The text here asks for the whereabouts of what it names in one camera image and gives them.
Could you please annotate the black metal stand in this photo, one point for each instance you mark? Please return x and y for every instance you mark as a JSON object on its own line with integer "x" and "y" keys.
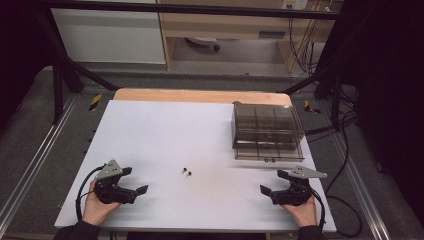
{"x": 328, "y": 80}
{"x": 63, "y": 70}

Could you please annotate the person's right hand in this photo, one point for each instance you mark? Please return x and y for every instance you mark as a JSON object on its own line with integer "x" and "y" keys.
{"x": 303, "y": 213}

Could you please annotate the white cabinet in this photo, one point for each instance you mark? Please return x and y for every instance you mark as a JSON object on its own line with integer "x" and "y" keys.
{"x": 110, "y": 35}

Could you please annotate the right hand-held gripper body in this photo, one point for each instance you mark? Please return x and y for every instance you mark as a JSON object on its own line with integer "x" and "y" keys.
{"x": 293, "y": 196}

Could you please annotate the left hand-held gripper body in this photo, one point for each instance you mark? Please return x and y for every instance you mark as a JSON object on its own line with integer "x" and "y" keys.
{"x": 110, "y": 193}

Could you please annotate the aluminium floor rail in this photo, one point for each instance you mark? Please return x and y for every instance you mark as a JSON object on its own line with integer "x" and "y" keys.
{"x": 361, "y": 190}
{"x": 35, "y": 160}

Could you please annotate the smoky transparent compartment box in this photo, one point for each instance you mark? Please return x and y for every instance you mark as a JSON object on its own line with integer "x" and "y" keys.
{"x": 266, "y": 131}

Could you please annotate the wooden desk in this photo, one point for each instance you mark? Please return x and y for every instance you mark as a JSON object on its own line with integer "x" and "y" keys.
{"x": 226, "y": 25}

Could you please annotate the office chair base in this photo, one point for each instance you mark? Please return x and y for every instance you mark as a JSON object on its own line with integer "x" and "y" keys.
{"x": 204, "y": 42}

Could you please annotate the person's left hand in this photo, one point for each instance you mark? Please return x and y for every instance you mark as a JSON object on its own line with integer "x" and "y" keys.
{"x": 96, "y": 210}

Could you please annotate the black metal frame bar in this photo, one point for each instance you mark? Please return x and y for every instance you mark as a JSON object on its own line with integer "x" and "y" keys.
{"x": 186, "y": 8}

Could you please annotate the wall power outlet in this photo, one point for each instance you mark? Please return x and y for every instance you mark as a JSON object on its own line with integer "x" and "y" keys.
{"x": 295, "y": 4}

